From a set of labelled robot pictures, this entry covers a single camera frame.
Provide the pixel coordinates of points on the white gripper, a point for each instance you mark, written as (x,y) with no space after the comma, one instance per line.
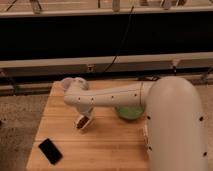
(84,111)

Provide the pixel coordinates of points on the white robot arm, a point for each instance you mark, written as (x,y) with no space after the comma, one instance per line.
(175,120)

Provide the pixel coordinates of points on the black rectangular sponge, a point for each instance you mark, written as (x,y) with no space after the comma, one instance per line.
(50,151)

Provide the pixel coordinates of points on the green bowl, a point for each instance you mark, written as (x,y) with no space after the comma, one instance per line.
(129,113)

